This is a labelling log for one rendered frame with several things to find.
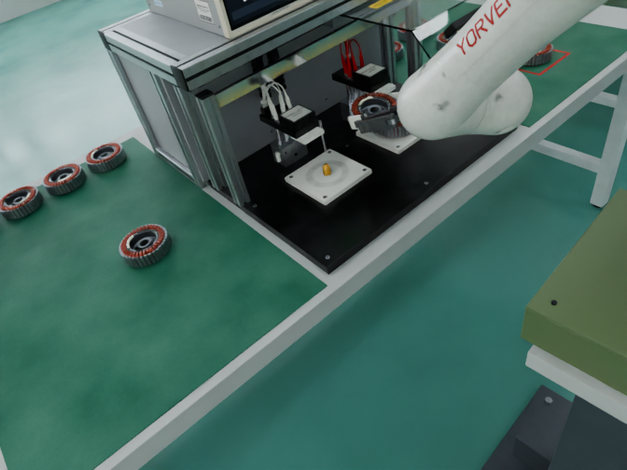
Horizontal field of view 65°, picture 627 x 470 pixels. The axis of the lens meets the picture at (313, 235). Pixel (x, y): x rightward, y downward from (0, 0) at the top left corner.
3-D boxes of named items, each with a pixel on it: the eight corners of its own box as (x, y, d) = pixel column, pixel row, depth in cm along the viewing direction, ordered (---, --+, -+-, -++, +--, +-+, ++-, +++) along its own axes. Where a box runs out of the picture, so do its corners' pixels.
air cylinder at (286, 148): (308, 153, 128) (304, 135, 124) (285, 167, 125) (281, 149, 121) (296, 146, 131) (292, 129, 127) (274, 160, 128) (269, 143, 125)
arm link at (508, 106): (546, 132, 79) (550, 60, 77) (489, 138, 74) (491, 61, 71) (480, 132, 91) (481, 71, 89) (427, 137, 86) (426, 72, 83)
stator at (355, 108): (410, 118, 111) (410, 105, 108) (371, 142, 108) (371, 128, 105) (376, 98, 118) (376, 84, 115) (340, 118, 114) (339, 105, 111)
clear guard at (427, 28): (504, 20, 110) (507, -8, 106) (433, 63, 101) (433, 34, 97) (396, 0, 131) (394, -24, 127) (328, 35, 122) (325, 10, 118)
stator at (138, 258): (176, 230, 117) (171, 219, 115) (166, 265, 109) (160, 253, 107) (132, 237, 119) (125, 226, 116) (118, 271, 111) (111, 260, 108)
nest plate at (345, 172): (371, 172, 117) (371, 169, 116) (325, 205, 111) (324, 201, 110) (330, 152, 127) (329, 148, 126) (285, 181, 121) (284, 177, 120)
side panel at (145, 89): (211, 183, 130) (164, 67, 108) (202, 189, 129) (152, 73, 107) (163, 148, 147) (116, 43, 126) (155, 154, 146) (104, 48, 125)
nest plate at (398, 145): (438, 126, 126) (438, 122, 125) (398, 154, 121) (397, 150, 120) (395, 110, 136) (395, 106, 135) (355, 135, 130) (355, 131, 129)
